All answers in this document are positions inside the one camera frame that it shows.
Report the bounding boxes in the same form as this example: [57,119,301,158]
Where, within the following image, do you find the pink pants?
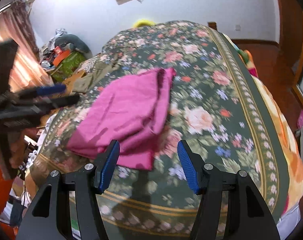
[67,68,176,171]

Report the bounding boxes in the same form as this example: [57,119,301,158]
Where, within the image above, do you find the olive green pants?
[72,54,118,94]

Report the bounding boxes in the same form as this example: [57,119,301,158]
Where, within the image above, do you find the clutter pile with green box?
[40,28,92,82]

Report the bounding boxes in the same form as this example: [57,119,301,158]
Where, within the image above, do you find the floral green bedspread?
[27,21,290,239]

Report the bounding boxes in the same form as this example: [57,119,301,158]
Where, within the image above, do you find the pink orange curtain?
[0,0,53,92]

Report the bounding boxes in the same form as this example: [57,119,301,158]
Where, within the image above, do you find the orange yellow blanket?
[233,40,303,218]

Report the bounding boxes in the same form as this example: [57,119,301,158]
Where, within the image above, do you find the yellow curved object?
[132,19,156,28]

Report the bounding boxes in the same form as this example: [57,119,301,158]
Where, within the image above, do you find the wooden bed post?
[208,22,217,30]

